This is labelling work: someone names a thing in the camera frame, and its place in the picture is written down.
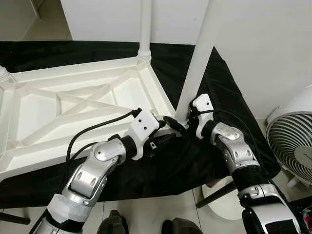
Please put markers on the white round floor base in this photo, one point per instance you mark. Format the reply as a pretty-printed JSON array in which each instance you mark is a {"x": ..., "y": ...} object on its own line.
[{"x": 219, "y": 209}]

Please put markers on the dark grey robot right foot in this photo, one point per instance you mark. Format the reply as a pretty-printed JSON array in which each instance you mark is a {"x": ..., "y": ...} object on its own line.
[{"x": 181, "y": 228}]

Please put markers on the white plastic table top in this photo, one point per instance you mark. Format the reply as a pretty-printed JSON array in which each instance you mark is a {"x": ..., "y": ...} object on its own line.
[{"x": 34, "y": 112}]

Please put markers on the black tablecloth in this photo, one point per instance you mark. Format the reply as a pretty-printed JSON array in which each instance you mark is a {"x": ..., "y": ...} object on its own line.
[{"x": 185, "y": 165}]

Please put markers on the dark grey robot left foot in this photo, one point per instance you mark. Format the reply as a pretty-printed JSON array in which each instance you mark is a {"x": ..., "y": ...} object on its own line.
[{"x": 112, "y": 224}]

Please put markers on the white plastic table leg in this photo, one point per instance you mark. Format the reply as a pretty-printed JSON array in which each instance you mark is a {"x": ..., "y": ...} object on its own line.
[
  {"x": 4, "y": 74},
  {"x": 200, "y": 53},
  {"x": 145, "y": 24}
]

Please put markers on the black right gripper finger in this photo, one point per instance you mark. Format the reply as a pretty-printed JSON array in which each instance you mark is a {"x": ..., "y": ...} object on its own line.
[{"x": 174, "y": 124}]

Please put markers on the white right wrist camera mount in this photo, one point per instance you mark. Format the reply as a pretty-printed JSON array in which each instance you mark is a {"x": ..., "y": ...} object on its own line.
[{"x": 202, "y": 105}]

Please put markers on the small pink object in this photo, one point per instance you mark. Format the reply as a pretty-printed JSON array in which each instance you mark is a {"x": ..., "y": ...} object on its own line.
[{"x": 212, "y": 184}]

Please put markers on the white floor fan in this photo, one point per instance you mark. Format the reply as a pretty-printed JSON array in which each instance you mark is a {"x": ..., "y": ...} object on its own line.
[{"x": 290, "y": 144}]

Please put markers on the black metal table leg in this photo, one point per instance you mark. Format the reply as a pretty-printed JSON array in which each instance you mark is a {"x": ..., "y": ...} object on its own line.
[
  {"x": 214, "y": 196},
  {"x": 14, "y": 218}
]

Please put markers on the dark grey robot foot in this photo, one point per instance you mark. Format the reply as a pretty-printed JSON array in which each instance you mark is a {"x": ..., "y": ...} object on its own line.
[
  {"x": 181, "y": 228},
  {"x": 112, "y": 224}
]

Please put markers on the magenta round object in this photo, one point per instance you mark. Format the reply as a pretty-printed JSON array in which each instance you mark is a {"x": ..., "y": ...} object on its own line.
[{"x": 308, "y": 223}]

